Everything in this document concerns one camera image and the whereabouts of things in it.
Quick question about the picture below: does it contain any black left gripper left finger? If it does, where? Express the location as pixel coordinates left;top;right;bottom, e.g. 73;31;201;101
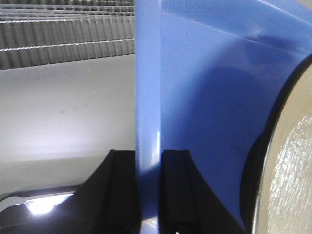
70;150;141;234

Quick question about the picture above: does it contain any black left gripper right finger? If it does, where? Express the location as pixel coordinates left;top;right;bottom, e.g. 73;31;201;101
159;150;245;234

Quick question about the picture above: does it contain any beige plate with black rim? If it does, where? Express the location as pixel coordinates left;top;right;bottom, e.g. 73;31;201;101
240;57;312;234

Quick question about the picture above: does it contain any blue plastic tray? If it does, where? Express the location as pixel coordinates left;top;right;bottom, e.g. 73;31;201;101
135;0;312;234

